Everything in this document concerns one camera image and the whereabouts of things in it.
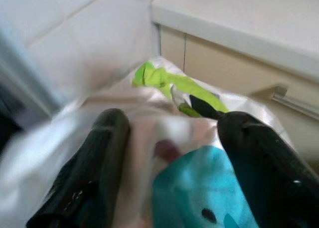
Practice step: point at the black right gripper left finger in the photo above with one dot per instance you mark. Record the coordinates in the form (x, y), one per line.
(92, 168)

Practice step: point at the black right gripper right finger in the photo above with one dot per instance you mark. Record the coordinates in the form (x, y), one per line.
(266, 173)

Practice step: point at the white washing machine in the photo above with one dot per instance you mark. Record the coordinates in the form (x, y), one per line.
(74, 38)

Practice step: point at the teal garment with black dots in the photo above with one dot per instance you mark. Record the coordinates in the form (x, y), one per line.
(197, 188)

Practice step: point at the pale pink garment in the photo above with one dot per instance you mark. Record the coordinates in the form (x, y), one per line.
(154, 128)

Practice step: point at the lime green garment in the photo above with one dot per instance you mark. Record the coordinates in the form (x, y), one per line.
(174, 84)

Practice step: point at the beige cabinet with white countertop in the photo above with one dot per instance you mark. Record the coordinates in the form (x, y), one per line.
(239, 38)

